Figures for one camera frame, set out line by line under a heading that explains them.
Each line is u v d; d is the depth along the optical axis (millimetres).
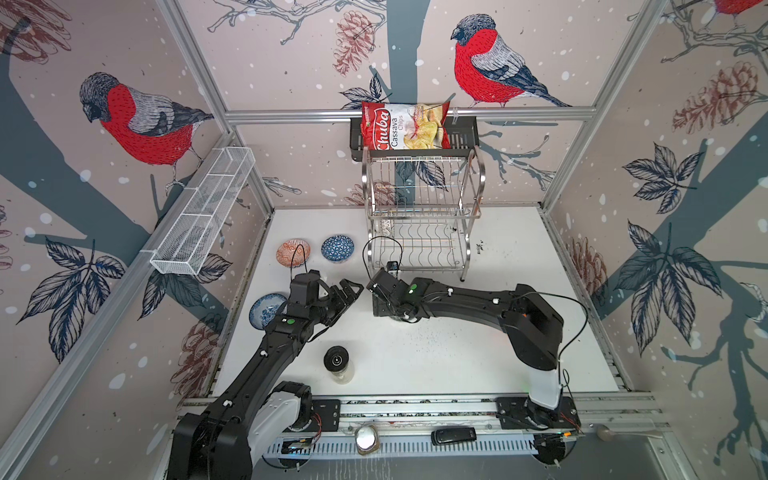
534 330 480
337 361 722
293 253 1078
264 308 850
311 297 661
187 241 713
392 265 794
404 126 876
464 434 687
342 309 729
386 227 978
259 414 542
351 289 746
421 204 1345
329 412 731
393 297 665
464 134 951
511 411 732
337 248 1070
